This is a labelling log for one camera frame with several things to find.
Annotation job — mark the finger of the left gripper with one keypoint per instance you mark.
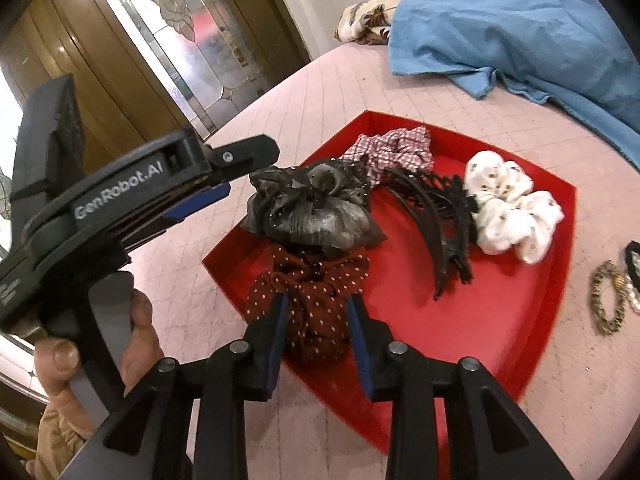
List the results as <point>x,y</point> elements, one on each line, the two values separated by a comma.
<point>198,202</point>
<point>238,159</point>

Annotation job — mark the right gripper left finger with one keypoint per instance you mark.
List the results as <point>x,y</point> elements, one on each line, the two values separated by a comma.
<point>186,421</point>

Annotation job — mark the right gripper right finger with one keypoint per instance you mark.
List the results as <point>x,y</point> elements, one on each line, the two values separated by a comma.
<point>489,436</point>

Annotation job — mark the dark red dotted scrunchie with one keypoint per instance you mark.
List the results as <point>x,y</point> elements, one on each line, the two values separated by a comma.
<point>317,288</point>

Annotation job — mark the gold leopard scrunchie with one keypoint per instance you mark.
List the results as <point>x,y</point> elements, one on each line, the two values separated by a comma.
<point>607,298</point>

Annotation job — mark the grey black scrunchie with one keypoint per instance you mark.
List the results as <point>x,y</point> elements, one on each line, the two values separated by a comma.
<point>325,204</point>

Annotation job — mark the stained glass door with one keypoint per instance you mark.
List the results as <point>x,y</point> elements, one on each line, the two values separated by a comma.
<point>144,68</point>

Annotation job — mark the red white checked scrunchie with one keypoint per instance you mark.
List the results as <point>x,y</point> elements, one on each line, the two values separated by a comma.
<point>401,148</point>

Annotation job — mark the floral brown white blanket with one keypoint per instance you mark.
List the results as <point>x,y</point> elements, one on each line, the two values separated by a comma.
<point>367,22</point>

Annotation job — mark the black hair claw clip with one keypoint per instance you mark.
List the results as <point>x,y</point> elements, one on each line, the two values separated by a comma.
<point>443,212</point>

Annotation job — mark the white spotted scrunchie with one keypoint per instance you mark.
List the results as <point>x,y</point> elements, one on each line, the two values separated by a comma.
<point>511,214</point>

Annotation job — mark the blue cloth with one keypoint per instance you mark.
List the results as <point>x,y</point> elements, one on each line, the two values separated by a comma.
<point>566,51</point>

